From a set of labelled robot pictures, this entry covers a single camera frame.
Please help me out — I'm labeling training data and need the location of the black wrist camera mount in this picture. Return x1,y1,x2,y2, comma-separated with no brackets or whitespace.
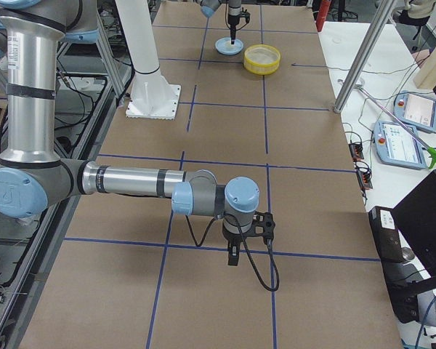
248,212,275,246
240,9,251,23

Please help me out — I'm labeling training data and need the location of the far blue teach pendant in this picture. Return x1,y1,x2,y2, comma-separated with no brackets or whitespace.
393,91,436,133

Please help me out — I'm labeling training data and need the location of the orange black connector upper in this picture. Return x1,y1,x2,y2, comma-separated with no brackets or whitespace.
349,143,364,162

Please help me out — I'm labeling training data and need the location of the white steamed bun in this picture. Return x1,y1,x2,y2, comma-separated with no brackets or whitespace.
227,41,237,51

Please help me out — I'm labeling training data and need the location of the light blue plate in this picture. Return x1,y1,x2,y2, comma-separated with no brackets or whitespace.
215,37,244,55

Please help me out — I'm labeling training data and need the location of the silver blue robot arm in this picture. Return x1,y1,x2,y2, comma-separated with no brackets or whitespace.
0,1,259,265
195,0,245,45

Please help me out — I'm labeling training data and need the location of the metal reacher green handle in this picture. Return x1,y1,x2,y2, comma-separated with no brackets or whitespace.
353,84,436,169

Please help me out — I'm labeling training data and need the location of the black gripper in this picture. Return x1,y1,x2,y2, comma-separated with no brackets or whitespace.
227,6,241,45
222,228,243,266

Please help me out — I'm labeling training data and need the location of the red cylinder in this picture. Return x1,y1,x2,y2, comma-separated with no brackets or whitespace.
315,0,331,33

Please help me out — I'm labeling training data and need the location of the blue teach pendant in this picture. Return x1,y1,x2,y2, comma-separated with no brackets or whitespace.
393,91,436,133
374,121,427,169

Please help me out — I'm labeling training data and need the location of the orange black connector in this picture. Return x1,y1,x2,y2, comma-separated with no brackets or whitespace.
349,143,364,162
356,168,373,190

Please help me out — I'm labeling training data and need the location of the aluminium frame post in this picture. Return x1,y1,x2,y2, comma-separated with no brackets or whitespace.
334,0,395,113

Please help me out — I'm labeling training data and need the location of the orange black connector lower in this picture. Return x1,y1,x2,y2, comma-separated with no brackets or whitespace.
356,168,373,190

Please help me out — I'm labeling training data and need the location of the white pedestal column base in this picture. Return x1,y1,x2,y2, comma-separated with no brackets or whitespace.
116,0,181,120

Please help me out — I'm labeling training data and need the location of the near blue teach pendant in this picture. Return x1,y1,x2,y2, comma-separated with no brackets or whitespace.
374,121,427,169

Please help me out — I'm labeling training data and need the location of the black computer box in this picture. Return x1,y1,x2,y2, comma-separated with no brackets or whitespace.
368,206,407,263

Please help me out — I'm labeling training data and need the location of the black monitor with stand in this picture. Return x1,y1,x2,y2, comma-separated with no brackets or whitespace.
383,170,436,326

